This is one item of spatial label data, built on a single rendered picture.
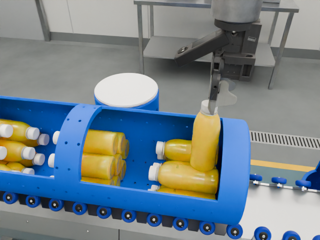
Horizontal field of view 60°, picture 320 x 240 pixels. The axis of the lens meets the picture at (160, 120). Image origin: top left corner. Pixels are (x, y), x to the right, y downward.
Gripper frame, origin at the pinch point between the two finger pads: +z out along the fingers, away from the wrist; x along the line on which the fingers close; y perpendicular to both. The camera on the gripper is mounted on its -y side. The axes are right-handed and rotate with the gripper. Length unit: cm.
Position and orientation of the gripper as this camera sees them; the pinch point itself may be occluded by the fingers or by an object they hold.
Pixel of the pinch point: (209, 104)
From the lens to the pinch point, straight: 66.1
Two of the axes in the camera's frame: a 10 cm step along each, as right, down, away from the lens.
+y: 9.9, 1.1, -1.3
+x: 1.7, -6.0, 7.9
